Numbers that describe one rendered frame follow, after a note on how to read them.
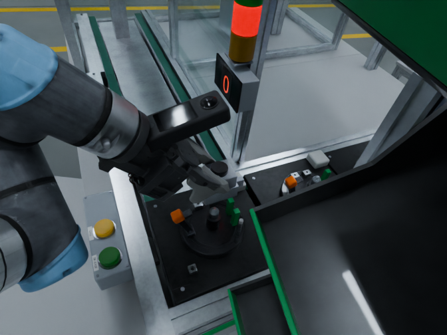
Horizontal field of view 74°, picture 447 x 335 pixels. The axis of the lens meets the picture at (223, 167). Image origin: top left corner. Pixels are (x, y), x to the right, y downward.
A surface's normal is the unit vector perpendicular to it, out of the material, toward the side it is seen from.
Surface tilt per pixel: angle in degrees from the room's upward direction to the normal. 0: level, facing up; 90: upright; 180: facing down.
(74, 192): 0
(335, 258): 25
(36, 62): 54
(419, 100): 90
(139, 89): 0
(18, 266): 84
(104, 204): 0
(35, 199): 41
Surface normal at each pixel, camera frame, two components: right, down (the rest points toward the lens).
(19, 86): 0.61, 0.44
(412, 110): -0.91, 0.24
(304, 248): -0.33, -0.55
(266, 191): 0.09, -0.66
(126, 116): 0.84, -0.15
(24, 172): 0.70, -0.27
